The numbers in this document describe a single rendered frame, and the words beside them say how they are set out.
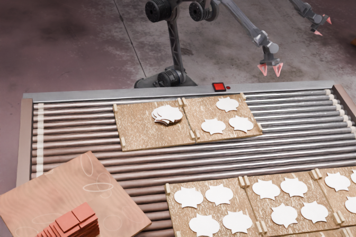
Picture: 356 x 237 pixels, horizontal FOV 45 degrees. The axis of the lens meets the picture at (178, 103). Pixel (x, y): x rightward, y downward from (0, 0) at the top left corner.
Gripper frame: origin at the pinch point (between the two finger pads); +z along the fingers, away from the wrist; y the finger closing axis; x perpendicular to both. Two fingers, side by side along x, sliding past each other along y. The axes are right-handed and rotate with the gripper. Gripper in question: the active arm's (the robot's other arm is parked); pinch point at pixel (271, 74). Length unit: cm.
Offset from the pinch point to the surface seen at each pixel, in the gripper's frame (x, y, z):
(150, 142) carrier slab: -76, -25, 16
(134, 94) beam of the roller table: -60, -58, -3
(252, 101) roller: 0.7, -20.2, 19.2
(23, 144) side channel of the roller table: -134, -52, -2
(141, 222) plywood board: -114, 16, 31
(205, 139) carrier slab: -49, -12, 24
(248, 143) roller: -28.0, 0.1, 32.7
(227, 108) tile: -21.4, -20.3, 16.0
